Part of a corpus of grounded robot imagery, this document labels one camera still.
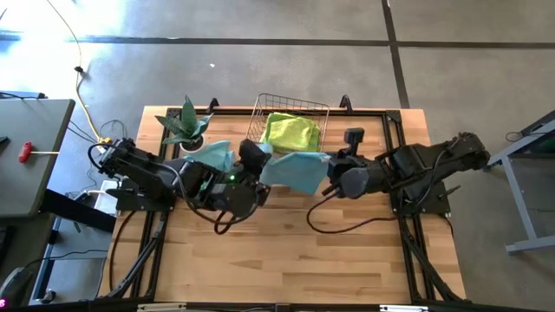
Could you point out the black crossbar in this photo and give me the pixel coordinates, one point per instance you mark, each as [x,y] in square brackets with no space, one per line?
[78,212]

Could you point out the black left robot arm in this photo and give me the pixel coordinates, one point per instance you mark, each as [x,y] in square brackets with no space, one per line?
[147,173]

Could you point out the white power box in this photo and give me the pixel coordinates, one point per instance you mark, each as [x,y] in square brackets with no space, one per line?
[104,199]

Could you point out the grey metal-leg table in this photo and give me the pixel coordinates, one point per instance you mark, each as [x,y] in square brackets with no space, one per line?
[518,199]

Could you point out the grey side table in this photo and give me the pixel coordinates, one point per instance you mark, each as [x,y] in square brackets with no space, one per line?
[30,173]

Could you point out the silver metal bracket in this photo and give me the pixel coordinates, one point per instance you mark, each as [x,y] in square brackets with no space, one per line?
[160,307]
[403,308]

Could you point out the potted snake plant white pot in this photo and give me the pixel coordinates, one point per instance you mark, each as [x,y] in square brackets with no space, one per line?
[188,121]

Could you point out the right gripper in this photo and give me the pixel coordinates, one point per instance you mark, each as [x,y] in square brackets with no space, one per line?
[353,177]

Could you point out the light green towel white label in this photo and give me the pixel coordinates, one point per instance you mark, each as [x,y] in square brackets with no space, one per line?
[265,130]

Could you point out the green microfiber towel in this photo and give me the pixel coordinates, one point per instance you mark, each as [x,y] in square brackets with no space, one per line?
[295,134]

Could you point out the black aluminium table frame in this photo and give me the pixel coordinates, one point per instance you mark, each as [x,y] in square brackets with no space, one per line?
[282,112]

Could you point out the teal microfiber towel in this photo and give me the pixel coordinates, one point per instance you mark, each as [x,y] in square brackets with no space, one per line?
[212,156]
[295,173]

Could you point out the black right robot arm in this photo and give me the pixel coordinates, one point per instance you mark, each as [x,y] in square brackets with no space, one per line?
[416,164]

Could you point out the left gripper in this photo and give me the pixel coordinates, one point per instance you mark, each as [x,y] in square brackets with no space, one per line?
[253,156]

